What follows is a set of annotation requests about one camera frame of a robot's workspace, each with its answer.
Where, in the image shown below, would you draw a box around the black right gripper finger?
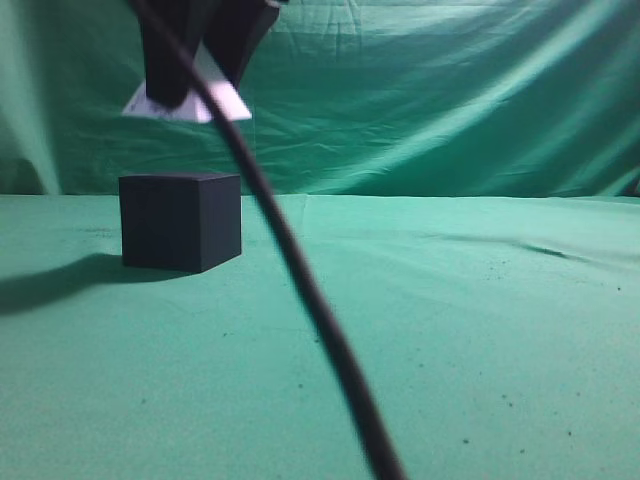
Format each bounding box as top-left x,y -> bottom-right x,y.
202,0 -> 278,84

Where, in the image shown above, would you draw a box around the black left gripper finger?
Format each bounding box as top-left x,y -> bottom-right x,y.
131,0 -> 206,107

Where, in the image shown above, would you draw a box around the white square pyramid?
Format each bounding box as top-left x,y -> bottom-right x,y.
122,44 -> 252,124

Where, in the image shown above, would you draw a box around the dark navy cube block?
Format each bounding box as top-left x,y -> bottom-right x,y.
118,173 -> 242,273

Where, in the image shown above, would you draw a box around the green backdrop cloth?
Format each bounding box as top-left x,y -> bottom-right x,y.
1,1 -> 639,197

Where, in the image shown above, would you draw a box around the green table cloth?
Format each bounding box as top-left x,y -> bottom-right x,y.
1,195 -> 639,479

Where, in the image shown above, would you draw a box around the black cable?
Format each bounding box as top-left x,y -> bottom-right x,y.
133,0 -> 407,480

